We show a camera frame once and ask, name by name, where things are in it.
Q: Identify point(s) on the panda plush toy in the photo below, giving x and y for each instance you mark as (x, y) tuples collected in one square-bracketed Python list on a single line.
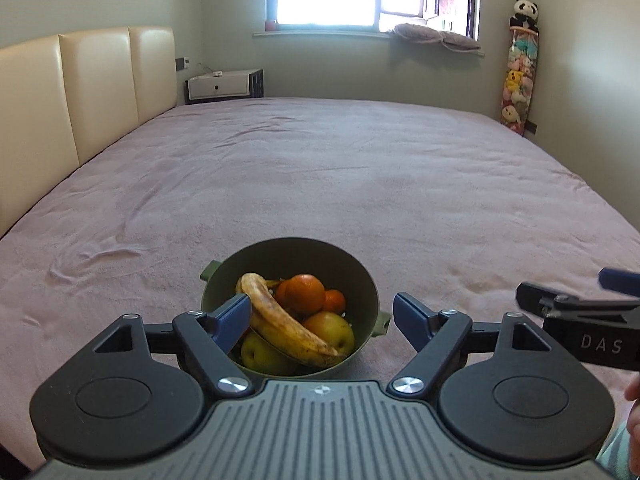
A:
[(525, 12)]

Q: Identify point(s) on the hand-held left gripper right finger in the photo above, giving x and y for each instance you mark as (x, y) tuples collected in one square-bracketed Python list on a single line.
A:
[(407, 315)]

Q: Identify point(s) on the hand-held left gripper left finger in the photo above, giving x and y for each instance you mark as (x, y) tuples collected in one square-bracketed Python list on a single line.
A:
[(235, 317)]

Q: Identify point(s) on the pink bed blanket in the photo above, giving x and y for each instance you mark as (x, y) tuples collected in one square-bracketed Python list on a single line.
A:
[(325, 170)]

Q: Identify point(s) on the orange-yellow pear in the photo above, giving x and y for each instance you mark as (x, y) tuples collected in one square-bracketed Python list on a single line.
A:
[(327, 332)]

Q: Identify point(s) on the green colander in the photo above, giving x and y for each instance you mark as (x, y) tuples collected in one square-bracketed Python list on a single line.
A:
[(280, 255)]

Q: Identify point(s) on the grey cushion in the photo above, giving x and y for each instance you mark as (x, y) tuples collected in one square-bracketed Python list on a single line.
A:
[(430, 35)]

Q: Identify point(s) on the large tangerine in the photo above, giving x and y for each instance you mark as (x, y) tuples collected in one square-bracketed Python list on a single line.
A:
[(306, 294)]

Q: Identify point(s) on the cream padded headboard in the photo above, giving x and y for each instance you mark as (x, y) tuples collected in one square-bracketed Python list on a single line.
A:
[(75, 110)]

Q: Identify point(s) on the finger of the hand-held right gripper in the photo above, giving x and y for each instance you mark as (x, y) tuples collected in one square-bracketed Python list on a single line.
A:
[(620, 281), (535, 294)]

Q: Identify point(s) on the wall switch panel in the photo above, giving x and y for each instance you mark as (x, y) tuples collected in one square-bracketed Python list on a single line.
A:
[(182, 63)]

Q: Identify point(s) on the hanging plush toy holder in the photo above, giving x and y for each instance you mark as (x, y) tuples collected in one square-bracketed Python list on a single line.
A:
[(520, 85)]

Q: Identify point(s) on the person's right hand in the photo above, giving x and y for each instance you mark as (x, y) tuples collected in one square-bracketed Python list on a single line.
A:
[(635, 410)]

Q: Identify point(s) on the yellow-green apple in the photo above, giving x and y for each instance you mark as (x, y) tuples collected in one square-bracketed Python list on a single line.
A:
[(260, 355)]

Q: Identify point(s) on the spotted yellow banana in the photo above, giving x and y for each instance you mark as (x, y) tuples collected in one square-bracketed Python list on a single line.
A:
[(272, 284), (280, 325)]

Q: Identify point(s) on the white nightstand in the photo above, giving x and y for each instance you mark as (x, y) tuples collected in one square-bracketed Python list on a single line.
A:
[(220, 87)]

